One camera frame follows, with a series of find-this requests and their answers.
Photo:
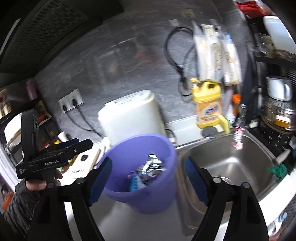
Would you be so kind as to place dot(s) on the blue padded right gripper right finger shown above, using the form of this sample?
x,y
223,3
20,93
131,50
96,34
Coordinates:
x,y
199,178

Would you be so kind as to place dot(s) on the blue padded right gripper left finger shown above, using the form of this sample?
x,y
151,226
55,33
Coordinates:
x,y
98,180

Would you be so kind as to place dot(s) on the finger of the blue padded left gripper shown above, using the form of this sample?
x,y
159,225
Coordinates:
x,y
67,143
76,149

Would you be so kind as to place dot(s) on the blue white medicine box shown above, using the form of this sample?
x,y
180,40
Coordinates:
x,y
136,182

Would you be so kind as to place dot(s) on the dark snack wrapper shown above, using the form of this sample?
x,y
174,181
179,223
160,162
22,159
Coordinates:
x,y
151,168

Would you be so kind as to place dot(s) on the person's left forearm dark sleeve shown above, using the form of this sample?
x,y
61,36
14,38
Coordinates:
x,y
21,210

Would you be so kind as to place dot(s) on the purple plastic trash bucket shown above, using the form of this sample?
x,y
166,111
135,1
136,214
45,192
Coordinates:
x,y
126,157

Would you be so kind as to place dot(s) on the person's left hand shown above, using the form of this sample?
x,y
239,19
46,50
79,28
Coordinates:
x,y
39,185

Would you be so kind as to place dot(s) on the white oil spray bottle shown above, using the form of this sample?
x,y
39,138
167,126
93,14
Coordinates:
x,y
63,137

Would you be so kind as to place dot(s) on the stainless steel sink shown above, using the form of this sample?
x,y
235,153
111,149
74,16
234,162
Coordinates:
x,y
222,160

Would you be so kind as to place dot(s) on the white plastic basin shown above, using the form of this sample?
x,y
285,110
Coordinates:
x,y
12,127

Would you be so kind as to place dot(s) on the yellow detergent bottle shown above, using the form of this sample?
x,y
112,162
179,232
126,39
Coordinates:
x,y
208,104

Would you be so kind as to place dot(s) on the green cloth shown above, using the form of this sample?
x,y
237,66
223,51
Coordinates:
x,y
280,170

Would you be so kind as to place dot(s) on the steel pot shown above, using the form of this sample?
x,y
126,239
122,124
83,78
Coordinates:
x,y
279,113

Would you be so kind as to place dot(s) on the hanging plastic bags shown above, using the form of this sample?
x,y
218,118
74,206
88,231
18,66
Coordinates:
x,y
217,56

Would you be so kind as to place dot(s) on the white storage container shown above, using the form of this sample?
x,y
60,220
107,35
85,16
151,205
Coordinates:
x,y
279,34

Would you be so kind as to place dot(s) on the left wall socket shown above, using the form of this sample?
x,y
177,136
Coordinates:
x,y
64,104

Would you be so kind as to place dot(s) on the wall socket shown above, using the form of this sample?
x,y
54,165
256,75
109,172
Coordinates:
x,y
75,95
64,104

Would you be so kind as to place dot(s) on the right wall socket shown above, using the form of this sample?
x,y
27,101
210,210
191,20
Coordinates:
x,y
75,95

